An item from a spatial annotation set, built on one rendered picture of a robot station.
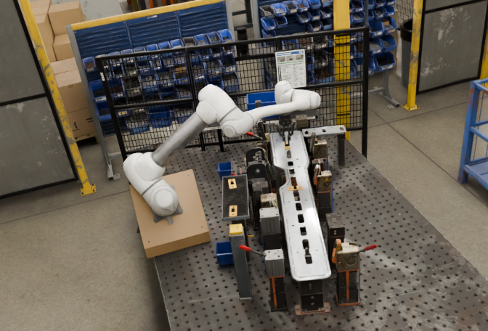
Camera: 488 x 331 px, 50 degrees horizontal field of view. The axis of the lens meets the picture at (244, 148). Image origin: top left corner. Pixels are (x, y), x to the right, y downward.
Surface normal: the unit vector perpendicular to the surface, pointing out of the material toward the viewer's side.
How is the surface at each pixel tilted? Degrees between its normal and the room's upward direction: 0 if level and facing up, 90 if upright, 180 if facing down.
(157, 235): 49
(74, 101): 92
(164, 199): 54
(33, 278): 0
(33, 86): 91
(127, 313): 0
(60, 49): 90
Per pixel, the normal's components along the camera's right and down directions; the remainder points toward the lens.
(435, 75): 0.33, 0.47
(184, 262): -0.11, -0.85
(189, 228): 0.15, -0.20
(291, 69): 0.03, 0.52
